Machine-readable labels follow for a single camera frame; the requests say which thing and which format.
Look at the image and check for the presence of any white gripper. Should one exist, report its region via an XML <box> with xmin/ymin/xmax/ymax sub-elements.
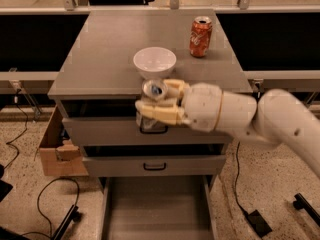
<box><xmin>135</xmin><ymin>79</ymin><xmax>223</xmax><ymax>132</ymax></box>

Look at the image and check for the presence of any silver blue redbull can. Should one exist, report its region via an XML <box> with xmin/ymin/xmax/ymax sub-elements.
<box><xmin>135</xmin><ymin>79</ymin><xmax>168</xmax><ymax>134</ymax></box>

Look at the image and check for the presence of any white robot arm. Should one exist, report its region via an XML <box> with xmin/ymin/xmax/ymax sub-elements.
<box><xmin>135</xmin><ymin>79</ymin><xmax>320</xmax><ymax>177</ymax></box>

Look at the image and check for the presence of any grey middle drawer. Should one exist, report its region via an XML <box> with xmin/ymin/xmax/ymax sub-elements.
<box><xmin>83</xmin><ymin>155</ymin><xmax>226</xmax><ymax>177</ymax></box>

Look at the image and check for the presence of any grey top drawer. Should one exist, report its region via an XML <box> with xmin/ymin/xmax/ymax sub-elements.
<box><xmin>62</xmin><ymin>117</ymin><xmax>233</xmax><ymax>146</ymax></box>

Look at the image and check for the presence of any grey drawer cabinet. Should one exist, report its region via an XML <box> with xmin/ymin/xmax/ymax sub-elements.
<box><xmin>47</xmin><ymin>9</ymin><xmax>254</xmax><ymax>182</ymax></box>

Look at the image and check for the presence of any red coca-cola can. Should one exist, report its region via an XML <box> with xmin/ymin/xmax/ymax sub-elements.
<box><xmin>189</xmin><ymin>16</ymin><xmax>212</xmax><ymax>58</ymax></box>

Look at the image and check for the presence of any grey open bottom drawer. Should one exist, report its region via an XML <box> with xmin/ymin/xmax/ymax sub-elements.
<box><xmin>99</xmin><ymin>176</ymin><xmax>217</xmax><ymax>240</ymax></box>

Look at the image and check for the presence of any white ceramic bowl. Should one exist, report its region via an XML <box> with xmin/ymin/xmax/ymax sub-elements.
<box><xmin>133</xmin><ymin>47</ymin><xmax>177</xmax><ymax>79</ymax></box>

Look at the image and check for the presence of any brown cardboard box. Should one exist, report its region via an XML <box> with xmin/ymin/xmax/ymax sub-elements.
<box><xmin>39</xmin><ymin>107</ymin><xmax>88</xmax><ymax>176</ymax></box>

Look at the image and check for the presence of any black stand leg left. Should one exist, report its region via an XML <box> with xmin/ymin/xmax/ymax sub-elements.
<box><xmin>51</xmin><ymin>205</ymin><xmax>82</xmax><ymax>240</ymax></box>

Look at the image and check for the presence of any black stand leg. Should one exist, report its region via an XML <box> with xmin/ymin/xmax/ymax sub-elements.
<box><xmin>293</xmin><ymin>193</ymin><xmax>320</xmax><ymax>227</ymax></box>
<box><xmin>51</xmin><ymin>205</ymin><xmax>82</xmax><ymax>240</ymax></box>

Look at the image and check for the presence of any black stand leg right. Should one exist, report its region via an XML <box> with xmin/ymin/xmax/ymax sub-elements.
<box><xmin>293</xmin><ymin>193</ymin><xmax>320</xmax><ymax>227</ymax></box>

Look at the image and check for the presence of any black cable on left floor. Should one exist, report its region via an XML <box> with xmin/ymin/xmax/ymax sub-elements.
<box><xmin>3</xmin><ymin>88</ymin><xmax>30</xmax><ymax>170</ymax></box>

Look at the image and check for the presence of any black power adapter with cable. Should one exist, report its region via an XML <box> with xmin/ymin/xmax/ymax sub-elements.
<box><xmin>234</xmin><ymin>143</ymin><xmax>272</xmax><ymax>239</ymax></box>

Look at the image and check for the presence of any black looped floor cable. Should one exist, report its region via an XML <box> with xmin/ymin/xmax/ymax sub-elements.
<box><xmin>21</xmin><ymin>176</ymin><xmax>81</xmax><ymax>239</ymax></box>

